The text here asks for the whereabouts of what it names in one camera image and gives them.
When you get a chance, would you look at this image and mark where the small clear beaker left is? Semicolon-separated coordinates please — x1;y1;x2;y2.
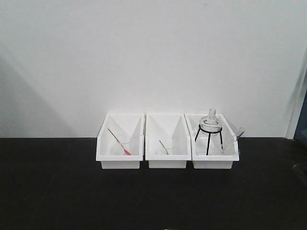
119;137;131;152

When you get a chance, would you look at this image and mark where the white storage bin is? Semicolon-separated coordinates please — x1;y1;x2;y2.
96;114;145;170
145;114;191;169
185;114;239;169

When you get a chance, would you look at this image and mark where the white storage bin right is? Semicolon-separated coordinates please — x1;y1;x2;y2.
185;114;239;169

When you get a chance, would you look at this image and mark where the green tipped pipette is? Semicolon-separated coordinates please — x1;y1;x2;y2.
159;140;169;155

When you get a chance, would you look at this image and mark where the red tipped pipette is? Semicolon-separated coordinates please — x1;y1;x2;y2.
108;128;131;155

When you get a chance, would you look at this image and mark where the clear round glass flask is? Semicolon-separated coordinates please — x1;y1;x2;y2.
200;108;222;132

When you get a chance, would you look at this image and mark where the white storage bin left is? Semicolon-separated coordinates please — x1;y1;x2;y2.
96;114;145;170

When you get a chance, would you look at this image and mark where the small clear beaker middle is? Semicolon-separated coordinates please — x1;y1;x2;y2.
164;142;175;155

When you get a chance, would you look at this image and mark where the small clear beaker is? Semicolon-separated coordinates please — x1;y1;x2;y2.
119;137;131;152
164;142;175;155

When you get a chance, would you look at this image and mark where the black tripod stand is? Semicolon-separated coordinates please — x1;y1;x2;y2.
194;125;223;155

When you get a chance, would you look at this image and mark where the white storage bin middle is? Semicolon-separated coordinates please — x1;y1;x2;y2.
145;114;191;169

